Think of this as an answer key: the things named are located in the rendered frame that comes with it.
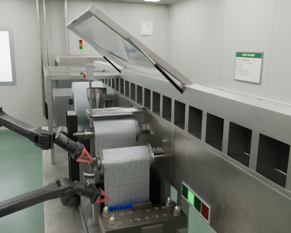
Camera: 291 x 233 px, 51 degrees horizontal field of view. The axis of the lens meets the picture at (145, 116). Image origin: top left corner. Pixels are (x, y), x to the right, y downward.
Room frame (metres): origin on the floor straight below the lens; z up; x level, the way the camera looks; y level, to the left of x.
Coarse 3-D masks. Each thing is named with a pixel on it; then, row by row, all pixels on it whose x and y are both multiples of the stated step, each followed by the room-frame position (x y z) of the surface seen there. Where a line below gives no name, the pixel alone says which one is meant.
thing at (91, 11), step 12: (84, 12) 1.36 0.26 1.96; (96, 12) 1.25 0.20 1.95; (72, 24) 1.91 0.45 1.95; (108, 24) 1.26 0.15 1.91; (120, 36) 1.30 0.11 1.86; (132, 36) 1.29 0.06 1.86; (96, 48) 2.32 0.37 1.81; (144, 48) 1.31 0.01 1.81; (108, 60) 2.38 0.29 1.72; (156, 60) 1.33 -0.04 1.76; (120, 72) 2.41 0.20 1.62; (144, 72) 1.94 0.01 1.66; (168, 72) 1.36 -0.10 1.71
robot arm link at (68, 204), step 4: (72, 184) 1.32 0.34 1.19; (64, 192) 1.26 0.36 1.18; (68, 192) 1.26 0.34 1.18; (72, 192) 1.27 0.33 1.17; (68, 196) 1.30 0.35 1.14; (72, 196) 1.32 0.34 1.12; (64, 200) 1.31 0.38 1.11; (68, 200) 1.32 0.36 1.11; (72, 200) 1.32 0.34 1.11; (76, 200) 1.34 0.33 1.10; (64, 204) 1.31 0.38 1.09; (68, 204) 1.32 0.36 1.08; (72, 204) 1.33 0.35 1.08
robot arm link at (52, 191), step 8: (48, 184) 1.26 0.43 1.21; (56, 184) 1.27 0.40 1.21; (64, 184) 1.28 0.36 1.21; (32, 192) 1.21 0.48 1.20; (40, 192) 1.22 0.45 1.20; (48, 192) 1.23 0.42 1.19; (56, 192) 1.24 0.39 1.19; (8, 200) 1.16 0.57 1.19; (16, 200) 1.16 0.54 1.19; (24, 200) 1.17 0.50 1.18; (32, 200) 1.19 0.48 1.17; (40, 200) 1.21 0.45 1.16; (0, 208) 1.12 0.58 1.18; (8, 208) 1.13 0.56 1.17; (16, 208) 1.15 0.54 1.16; (0, 216) 1.12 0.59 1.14
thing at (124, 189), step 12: (108, 180) 1.39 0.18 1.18; (120, 180) 1.41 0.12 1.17; (132, 180) 1.43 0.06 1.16; (144, 180) 1.46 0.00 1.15; (108, 192) 1.39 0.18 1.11; (120, 192) 1.41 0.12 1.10; (132, 192) 1.43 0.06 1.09; (144, 192) 1.46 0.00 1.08; (108, 204) 1.39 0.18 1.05; (120, 204) 1.41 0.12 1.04
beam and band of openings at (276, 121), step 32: (96, 64) 3.45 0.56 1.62; (128, 96) 2.27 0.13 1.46; (160, 96) 1.61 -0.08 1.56; (192, 96) 1.26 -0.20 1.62; (224, 96) 1.05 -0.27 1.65; (192, 128) 1.30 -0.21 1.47; (224, 128) 1.03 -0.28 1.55; (256, 128) 0.87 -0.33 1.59; (288, 128) 0.76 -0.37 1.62; (256, 160) 0.86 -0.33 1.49; (288, 160) 0.84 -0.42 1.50; (288, 192) 0.73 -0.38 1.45
